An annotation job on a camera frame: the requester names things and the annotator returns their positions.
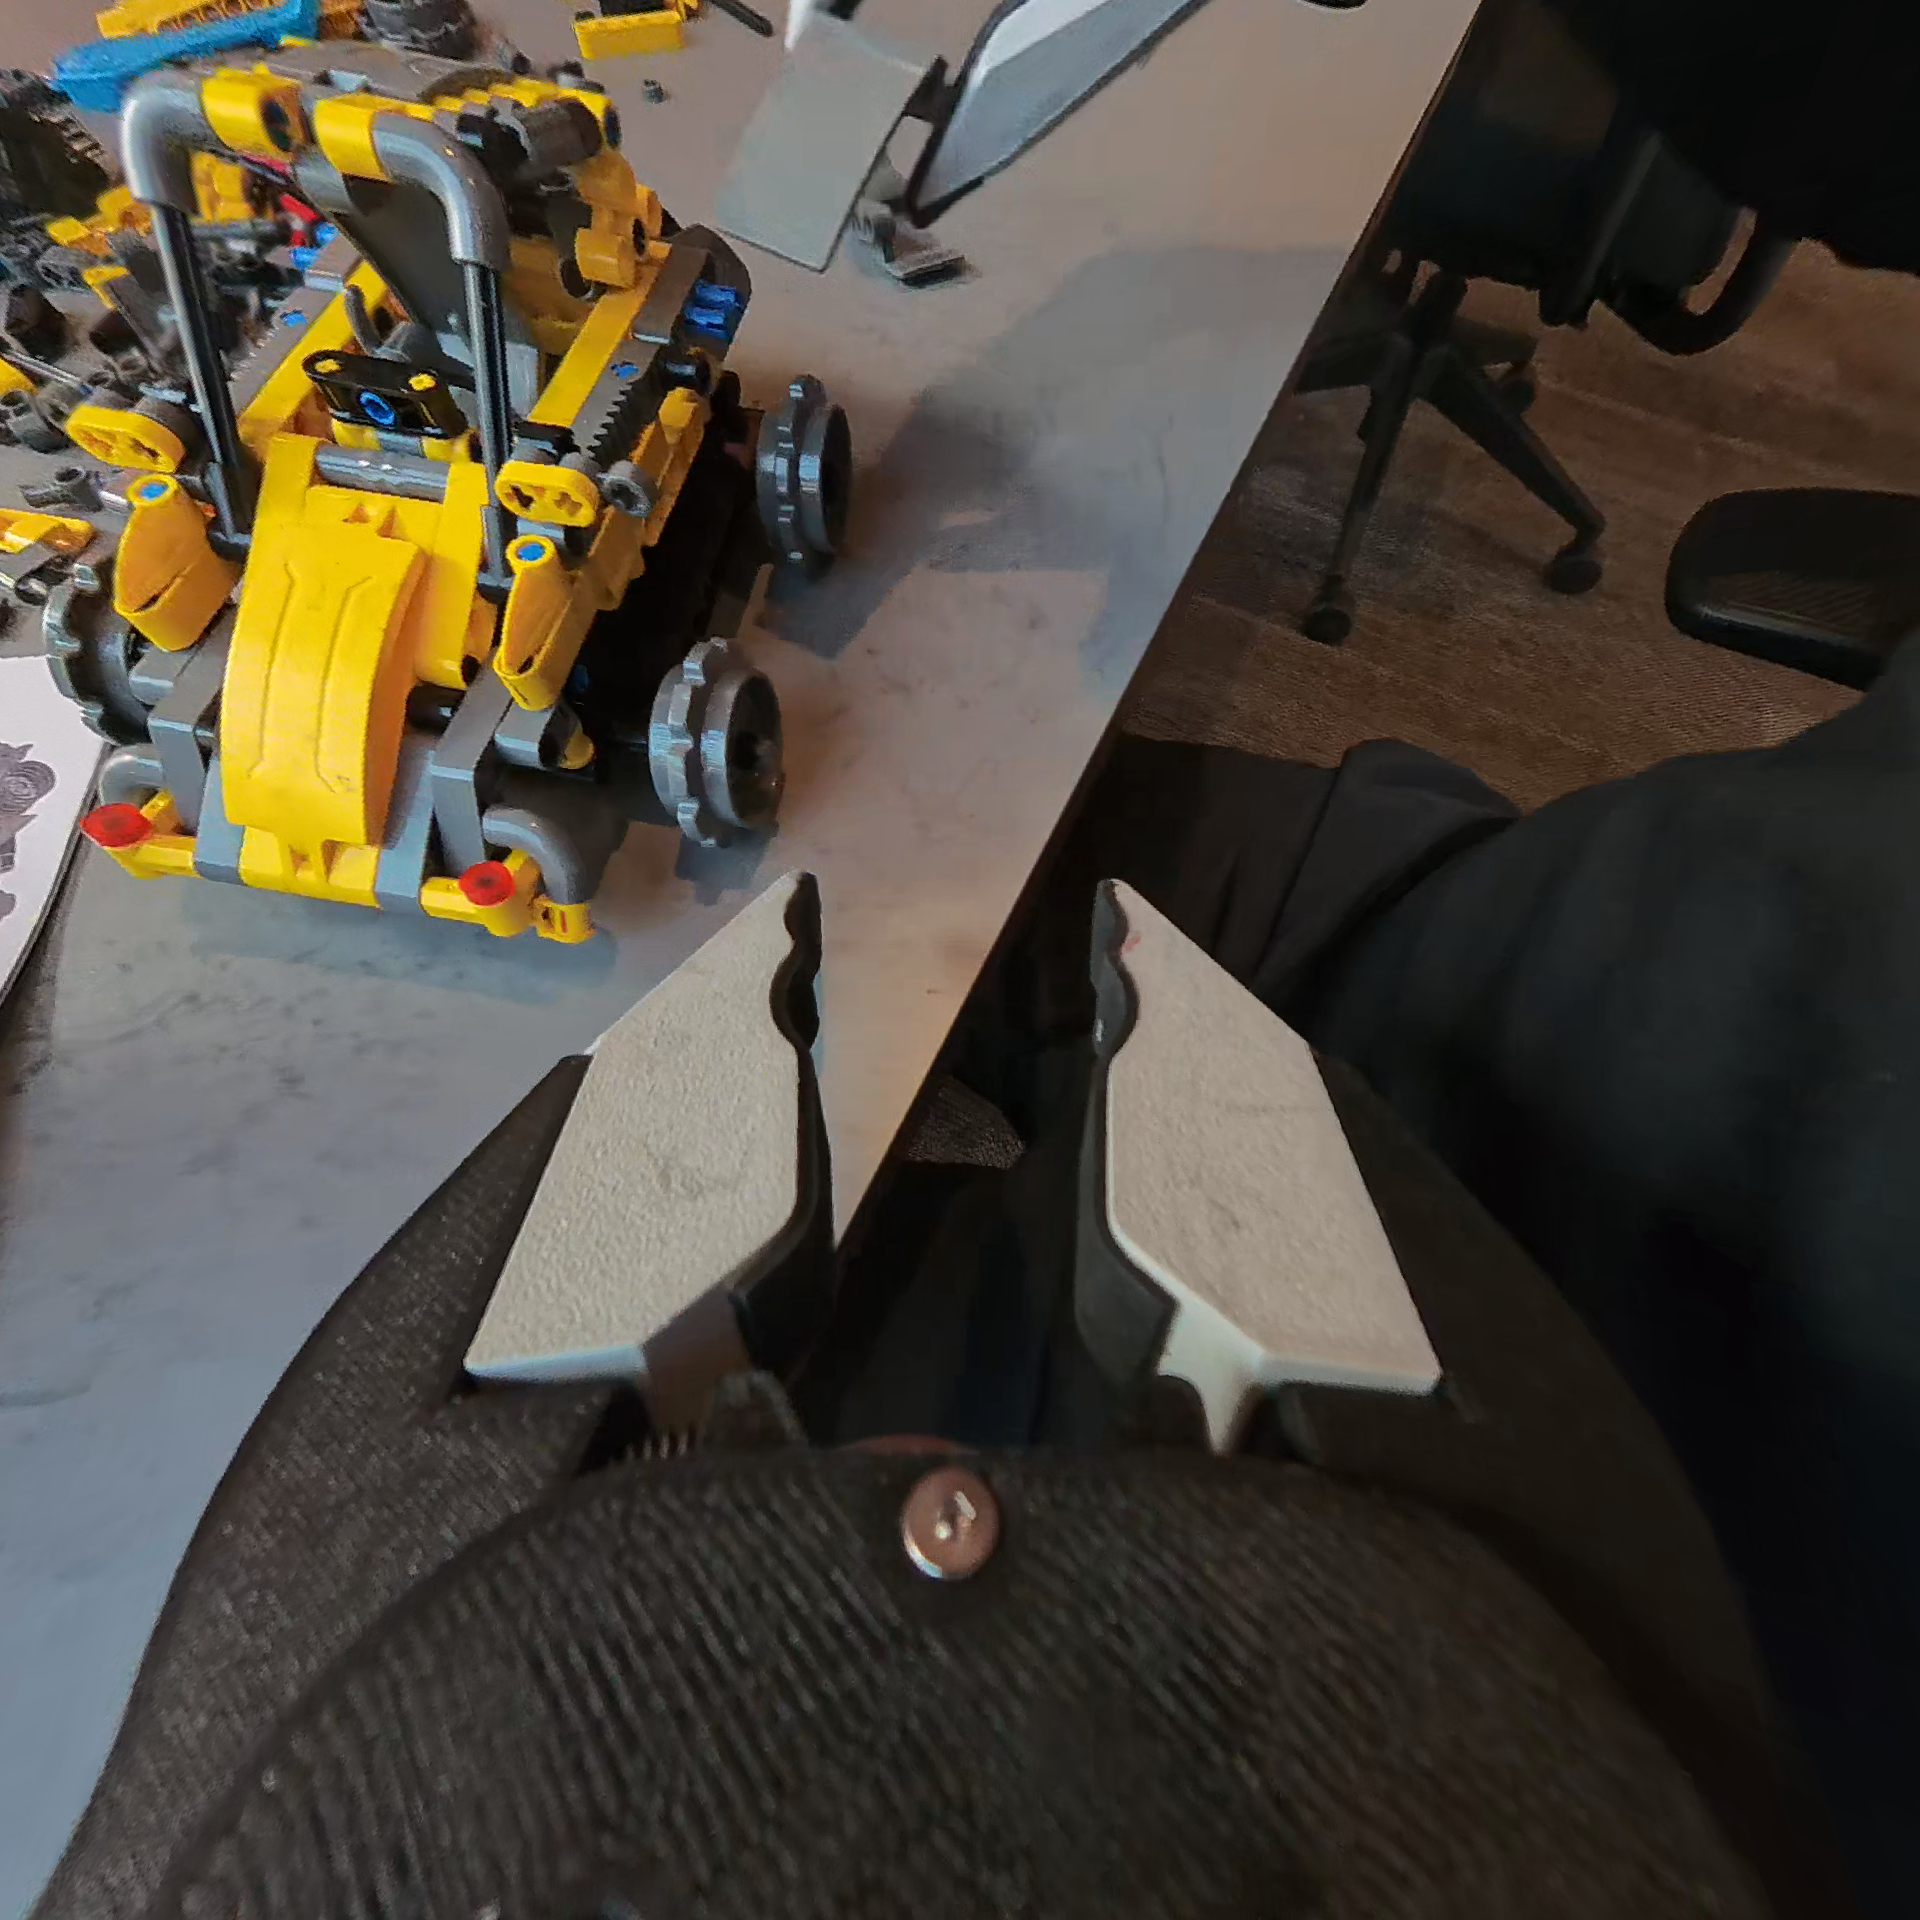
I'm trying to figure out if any blue brick beam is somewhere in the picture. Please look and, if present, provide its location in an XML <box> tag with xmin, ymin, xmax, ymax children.
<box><xmin>53</xmin><ymin>0</ymin><xmax>325</xmax><ymax>109</ymax></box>

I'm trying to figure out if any pile of loose brick parts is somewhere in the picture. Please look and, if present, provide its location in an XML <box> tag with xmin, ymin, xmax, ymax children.
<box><xmin>0</xmin><ymin>0</ymin><xmax>782</xmax><ymax>601</ymax></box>

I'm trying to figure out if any black office chair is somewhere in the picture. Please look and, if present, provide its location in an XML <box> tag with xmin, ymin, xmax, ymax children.
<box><xmin>1296</xmin><ymin>0</ymin><xmax>1801</xmax><ymax>647</ymax></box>

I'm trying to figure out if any grey curved brick panel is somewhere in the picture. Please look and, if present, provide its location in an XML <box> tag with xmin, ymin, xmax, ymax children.
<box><xmin>717</xmin><ymin>17</ymin><xmax>943</xmax><ymax>274</ymax></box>

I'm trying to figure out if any building instruction booklet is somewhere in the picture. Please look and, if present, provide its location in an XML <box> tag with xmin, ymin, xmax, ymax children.
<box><xmin>0</xmin><ymin>652</ymin><xmax>106</xmax><ymax>998</ymax></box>

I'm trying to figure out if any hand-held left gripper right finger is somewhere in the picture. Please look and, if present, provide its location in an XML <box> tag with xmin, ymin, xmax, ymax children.
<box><xmin>1071</xmin><ymin>878</ymin><xmax>1447</xmax><ymax>1453</ymax></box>

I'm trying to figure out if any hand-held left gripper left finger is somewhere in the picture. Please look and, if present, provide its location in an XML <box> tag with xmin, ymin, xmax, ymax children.
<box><xmin>462</xmin><ymin>870</ymin><xmax>839</xmax><ymax>1434</ymax></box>

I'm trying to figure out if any yellow toy brick vehicle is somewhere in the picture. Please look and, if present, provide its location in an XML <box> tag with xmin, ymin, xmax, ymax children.
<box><xmin>36</xmin><ymin>66</ymin><xmax>856</xmax><ymax>947</ymax></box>

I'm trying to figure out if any person's dark clothed body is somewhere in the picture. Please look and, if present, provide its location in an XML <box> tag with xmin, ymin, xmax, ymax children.
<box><xmin>878</xmin><ymin>631</ymin><xmax>1920</xmax><ymax>1920</ymax></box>

